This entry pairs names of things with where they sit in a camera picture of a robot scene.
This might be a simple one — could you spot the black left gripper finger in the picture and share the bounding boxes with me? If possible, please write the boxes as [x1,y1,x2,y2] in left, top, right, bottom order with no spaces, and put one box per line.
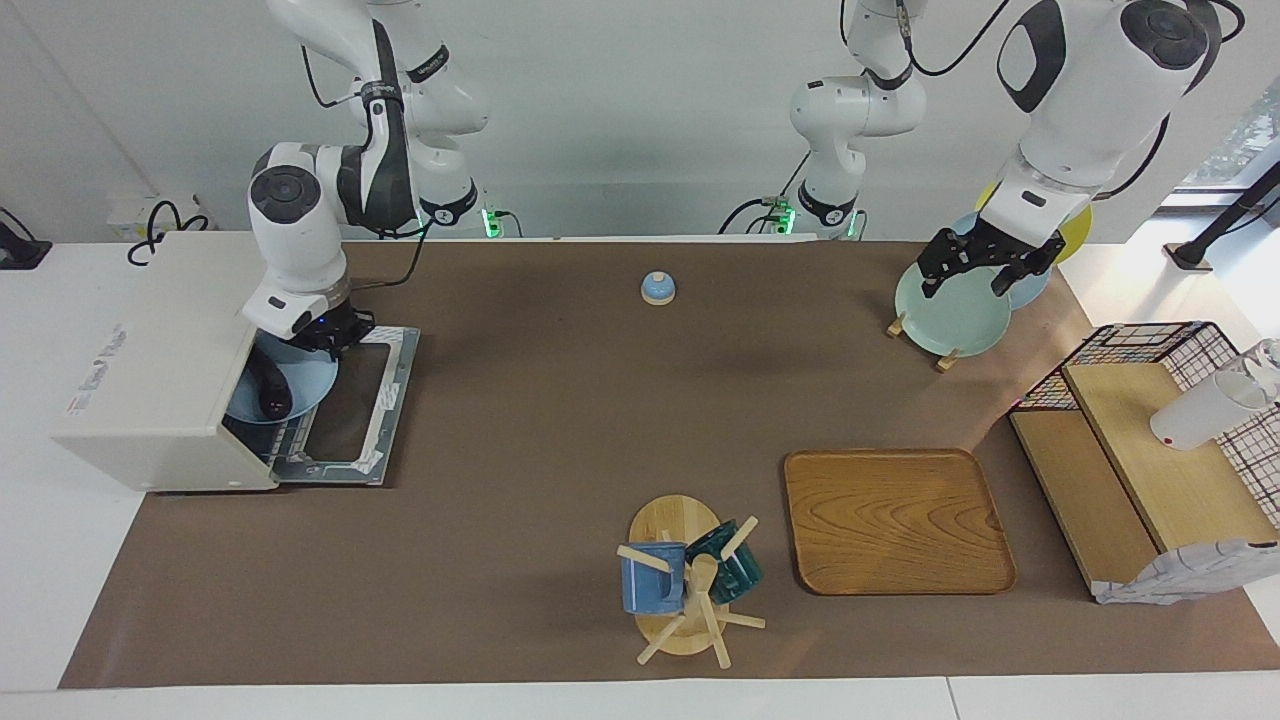
[990,260,1047,297]
[917,244,965,300]

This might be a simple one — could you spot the dark purple eggplant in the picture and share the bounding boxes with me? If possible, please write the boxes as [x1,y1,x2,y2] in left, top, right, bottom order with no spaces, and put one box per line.
[247,352,294,419]

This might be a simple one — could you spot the cream toaster oven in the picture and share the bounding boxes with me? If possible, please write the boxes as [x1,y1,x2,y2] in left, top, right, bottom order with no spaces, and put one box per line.
[50,232,422,493]

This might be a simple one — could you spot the light blue racked plate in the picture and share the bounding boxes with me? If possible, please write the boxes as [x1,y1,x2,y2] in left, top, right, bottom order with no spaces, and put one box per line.
[950,212,1053,311]

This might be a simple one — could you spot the mint green plate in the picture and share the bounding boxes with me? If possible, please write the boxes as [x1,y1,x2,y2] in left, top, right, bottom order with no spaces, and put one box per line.
[894,255,1013,358]

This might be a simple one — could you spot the yellow plate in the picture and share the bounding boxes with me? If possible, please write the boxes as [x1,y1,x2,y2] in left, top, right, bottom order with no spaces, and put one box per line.
[975,180,1094,265]

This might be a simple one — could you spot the wooden plate rack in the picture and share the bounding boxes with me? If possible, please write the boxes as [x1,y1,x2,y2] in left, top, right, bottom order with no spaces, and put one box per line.
[886,312,963,373]

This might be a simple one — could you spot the brown table mat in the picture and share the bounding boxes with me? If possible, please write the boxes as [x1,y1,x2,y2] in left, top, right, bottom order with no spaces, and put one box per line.
[58,240,1280,689]

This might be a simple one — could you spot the white cup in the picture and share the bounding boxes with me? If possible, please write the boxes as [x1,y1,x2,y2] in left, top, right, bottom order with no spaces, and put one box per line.
[1149,370,1271,451]

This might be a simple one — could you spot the light wooden shelf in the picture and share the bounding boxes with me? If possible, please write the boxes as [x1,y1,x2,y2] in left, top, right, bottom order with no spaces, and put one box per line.
[1009,362,1280,599]

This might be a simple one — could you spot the white power strip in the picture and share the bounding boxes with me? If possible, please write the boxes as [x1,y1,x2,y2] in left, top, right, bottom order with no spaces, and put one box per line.
[105,193,216,241]

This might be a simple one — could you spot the glass window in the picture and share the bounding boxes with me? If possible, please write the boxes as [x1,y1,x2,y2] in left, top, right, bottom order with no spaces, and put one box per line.
[1160,80,1280,206]

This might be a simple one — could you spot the square wooden tray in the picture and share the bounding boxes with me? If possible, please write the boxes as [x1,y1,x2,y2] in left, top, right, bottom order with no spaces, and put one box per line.
[783,448,1018,597]

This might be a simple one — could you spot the clear glass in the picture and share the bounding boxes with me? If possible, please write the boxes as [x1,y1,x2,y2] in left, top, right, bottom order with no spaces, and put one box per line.
[1240,338,1280,401]

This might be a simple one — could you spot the black desk clamp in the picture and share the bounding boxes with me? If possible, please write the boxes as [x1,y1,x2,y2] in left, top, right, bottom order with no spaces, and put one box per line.
[0,208,53,271]

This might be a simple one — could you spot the white patterned cloth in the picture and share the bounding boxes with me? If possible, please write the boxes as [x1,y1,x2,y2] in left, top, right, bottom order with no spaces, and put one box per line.
[1092,538,1280,606]

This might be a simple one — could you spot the dark green ceramic mug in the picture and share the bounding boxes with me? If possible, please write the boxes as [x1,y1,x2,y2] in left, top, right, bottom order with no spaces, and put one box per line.
[686,520,764,605]

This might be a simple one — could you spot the wooden mug tree stand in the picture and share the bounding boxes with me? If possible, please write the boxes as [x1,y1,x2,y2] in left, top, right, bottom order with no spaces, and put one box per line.
[616,495,767,670]

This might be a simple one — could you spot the blue ceramic mug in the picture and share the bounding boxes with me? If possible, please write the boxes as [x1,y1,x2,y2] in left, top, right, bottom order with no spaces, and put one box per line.
[621,542,689,615]

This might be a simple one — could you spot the black wire basket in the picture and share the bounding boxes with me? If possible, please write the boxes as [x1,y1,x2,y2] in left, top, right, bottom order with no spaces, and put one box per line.
[1008,321,1280,529]

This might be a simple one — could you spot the black power cable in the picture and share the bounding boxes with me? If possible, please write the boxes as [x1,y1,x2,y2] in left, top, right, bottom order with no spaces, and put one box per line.
[127,200,211,266]

